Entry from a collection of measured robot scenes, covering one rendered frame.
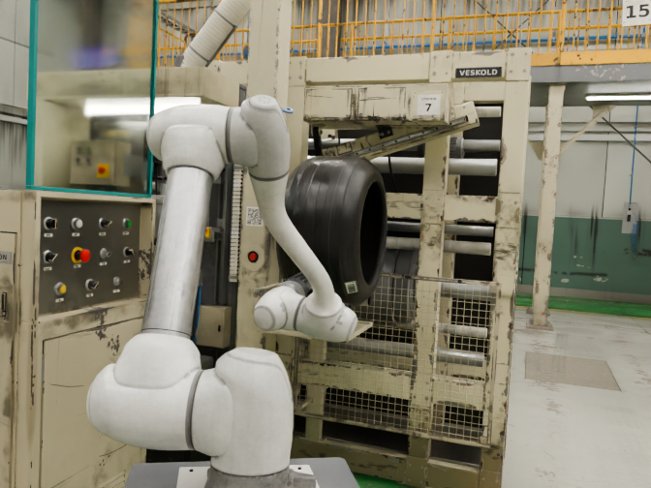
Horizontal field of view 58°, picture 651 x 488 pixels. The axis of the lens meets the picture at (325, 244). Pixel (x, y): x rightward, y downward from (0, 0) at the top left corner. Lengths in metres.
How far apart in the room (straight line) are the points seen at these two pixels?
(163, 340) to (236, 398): 0.19
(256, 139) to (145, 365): 0.54
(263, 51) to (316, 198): 0.67
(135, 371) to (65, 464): 0.91
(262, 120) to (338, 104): 1.22
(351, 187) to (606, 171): 9.41
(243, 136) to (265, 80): 1.05
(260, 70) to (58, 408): 1.39
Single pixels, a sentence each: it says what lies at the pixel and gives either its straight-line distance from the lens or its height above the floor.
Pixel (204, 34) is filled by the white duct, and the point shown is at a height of 2.03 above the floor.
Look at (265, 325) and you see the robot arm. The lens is 1.66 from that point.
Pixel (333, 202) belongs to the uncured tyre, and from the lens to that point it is 2.00.
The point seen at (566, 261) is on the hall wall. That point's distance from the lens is 11.10.
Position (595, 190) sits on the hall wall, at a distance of 11.21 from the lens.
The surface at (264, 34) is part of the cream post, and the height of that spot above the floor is 1.93.
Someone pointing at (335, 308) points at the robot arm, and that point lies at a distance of 1.61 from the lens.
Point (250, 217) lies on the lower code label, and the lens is 2.33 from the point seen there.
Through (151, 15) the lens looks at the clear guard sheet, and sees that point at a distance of 2.32.
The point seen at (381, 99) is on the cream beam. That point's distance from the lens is 2.47.
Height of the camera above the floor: 1.25
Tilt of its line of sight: 3 degrees down
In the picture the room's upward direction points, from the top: 3 degrees clockwise
